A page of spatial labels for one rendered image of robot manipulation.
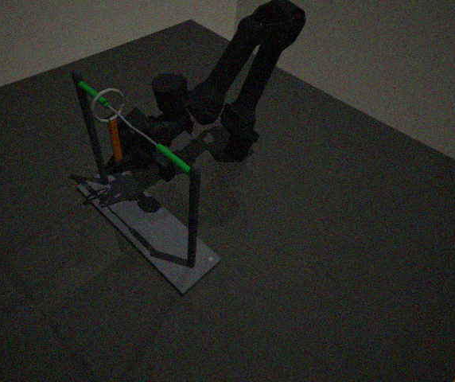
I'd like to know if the orange handle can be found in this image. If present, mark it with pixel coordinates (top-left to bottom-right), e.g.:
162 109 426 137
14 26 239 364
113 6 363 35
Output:
91 88 125 163

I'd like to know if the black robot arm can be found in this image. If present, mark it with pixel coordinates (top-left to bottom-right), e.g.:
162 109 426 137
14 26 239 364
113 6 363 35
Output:
124 0 306 162

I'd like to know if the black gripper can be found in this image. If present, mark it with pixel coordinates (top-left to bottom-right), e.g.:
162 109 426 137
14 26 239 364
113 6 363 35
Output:
104 115 176 182

